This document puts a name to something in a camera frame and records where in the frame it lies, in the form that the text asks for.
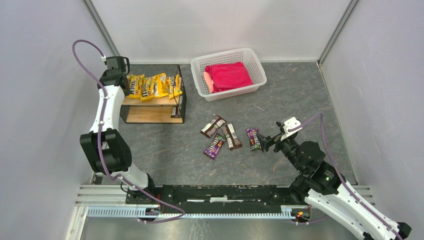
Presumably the purple brown M&M bag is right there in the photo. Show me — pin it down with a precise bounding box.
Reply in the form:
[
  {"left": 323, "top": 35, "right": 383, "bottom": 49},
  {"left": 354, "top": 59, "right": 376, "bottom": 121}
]
[{"left": 246, "top": 128, "right": 262, "bottom": 151}]

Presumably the yellow M&M bag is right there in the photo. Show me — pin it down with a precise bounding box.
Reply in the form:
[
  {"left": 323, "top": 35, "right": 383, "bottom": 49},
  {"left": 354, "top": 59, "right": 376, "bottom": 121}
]
[
  {"left": 140, "top": 76, "right": 156, "bottom": 101},
  {"left": 127, "top": 74, "right": 145, "bottom": 99}
]

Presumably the yellow candy bag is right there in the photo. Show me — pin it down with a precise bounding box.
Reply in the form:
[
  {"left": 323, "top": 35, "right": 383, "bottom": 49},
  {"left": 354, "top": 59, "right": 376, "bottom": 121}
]
[
  {"left": 166, "top": 74, "right": 183, "bottom": 99},
  {"left": 153, "top": 73, "right": 169, "bottom": 98}
]

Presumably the purple candy bag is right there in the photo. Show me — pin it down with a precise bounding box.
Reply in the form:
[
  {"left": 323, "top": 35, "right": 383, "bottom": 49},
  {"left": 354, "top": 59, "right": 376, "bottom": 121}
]
[{"left": 203, "top": 133, "right": 226, "bottom": 160}]

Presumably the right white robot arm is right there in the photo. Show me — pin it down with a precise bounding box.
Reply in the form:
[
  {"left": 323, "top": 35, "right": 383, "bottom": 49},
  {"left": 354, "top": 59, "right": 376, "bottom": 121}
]
[{"left": 258, "top": 134, "right": 412, "bottom": 240}]

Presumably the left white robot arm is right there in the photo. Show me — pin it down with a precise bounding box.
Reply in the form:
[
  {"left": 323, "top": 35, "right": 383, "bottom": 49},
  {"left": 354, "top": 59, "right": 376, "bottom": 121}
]
[{"left": 79, "top": 56, "right": 155, "bottom": 194}]

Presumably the brown candy bag middle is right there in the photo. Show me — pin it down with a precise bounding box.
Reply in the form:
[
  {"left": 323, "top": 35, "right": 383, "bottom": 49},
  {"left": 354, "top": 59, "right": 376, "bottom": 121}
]
[{"left": 220, "top": 123, "right": 243, "bottom": 151}]

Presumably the brown candy bag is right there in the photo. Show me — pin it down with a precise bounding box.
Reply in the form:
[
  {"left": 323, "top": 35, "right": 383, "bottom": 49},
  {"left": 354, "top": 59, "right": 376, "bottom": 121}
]
[
  {"left": 220, "top": 123, "right": 243, "bottom": 151},
  {"left": 200, "top": 115, "right": 227, "bottom": 139}
]

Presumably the brown candy bag top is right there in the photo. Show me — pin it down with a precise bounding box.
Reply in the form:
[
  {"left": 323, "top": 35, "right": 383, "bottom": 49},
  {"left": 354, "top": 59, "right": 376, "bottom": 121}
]
[{"left": 200, "top": 115, "right": 227, "bottom": 139}]

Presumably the brown candy bag lower shelf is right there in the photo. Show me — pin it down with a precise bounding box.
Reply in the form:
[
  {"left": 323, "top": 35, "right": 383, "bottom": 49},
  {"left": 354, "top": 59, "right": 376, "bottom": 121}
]
[{"left": 170, "top": 106, "right": 182, "bottom": 119}]

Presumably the pink folded cloth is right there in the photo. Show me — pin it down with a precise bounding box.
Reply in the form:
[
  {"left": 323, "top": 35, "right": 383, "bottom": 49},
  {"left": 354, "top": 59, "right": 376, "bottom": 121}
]
[{"left": 203, "top": 61, "right": 254, "bottom": 94}]

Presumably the white plastic basket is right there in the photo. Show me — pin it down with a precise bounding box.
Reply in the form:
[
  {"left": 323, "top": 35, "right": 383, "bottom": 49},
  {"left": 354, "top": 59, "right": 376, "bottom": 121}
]
[{"left": 190, "top": 47, "right": 267, "bottom": 102}]

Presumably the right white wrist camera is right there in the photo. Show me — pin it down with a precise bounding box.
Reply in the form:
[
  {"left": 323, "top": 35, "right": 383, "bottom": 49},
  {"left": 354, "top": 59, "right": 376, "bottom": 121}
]
[{"left": 280, "top": 117, "right": 302, "bottom": 141}]

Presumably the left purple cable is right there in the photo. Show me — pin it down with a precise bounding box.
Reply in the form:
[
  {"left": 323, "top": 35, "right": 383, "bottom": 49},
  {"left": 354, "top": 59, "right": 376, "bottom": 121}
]
[{"left": 71, "top": 39, "right": 186, "bottom": 225}]

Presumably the purple cable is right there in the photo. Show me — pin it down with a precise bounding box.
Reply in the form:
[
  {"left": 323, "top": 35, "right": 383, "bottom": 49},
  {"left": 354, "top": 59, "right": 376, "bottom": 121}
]
[
  {"left": 291, "top": 111, "right": 402, "bottom": 240},
  {"left": 71, "top": 39, "right": 186, "bottom": 225}
]

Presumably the black wire wooden shelf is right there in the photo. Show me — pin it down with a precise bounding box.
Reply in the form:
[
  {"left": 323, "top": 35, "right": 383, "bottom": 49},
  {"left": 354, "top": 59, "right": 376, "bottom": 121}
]
[{"left": 119, "top": 64, "right": 187, "bottom": 124}]

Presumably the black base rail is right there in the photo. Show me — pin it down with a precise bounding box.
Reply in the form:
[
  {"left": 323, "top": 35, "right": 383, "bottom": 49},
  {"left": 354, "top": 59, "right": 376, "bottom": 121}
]
[{"left": 125, "top": 185, "right": 310, "bottom": 216}]

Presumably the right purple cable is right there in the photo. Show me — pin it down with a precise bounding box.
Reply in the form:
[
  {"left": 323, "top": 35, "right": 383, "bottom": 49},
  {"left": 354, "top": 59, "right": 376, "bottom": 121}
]
[{"left": 291, "top": 111, "right": 402, "bottom": 240}]

